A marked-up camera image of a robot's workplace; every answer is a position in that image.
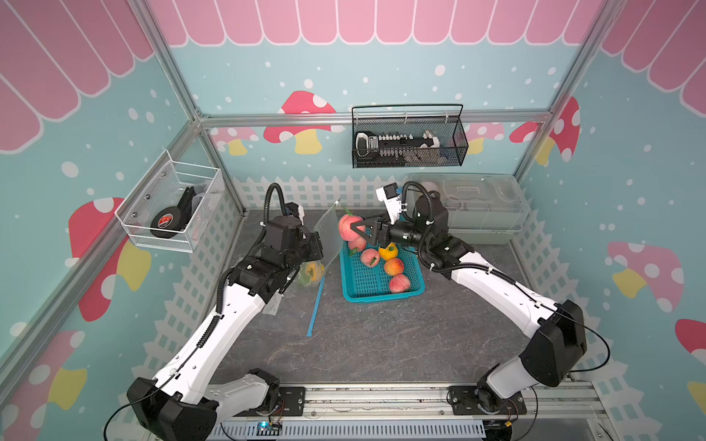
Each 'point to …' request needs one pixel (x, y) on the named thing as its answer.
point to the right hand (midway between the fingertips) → (355, 224)
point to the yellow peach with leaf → (390, 252)
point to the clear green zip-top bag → (312, 272)
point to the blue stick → (316, 307)
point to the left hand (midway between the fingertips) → (318, 242)
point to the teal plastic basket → (363, 284)
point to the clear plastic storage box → (484, 209)
